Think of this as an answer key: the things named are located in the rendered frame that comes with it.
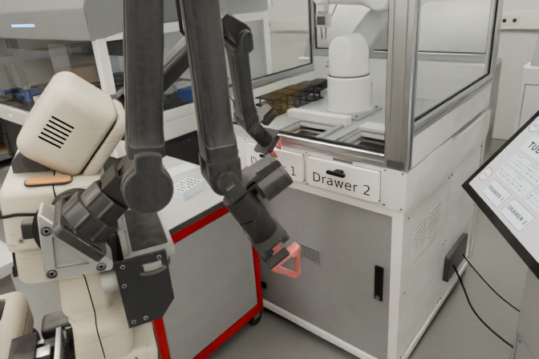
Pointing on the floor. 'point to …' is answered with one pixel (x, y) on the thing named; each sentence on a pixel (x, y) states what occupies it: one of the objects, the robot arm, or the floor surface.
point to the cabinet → (372, 262)
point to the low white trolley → (206, 275)
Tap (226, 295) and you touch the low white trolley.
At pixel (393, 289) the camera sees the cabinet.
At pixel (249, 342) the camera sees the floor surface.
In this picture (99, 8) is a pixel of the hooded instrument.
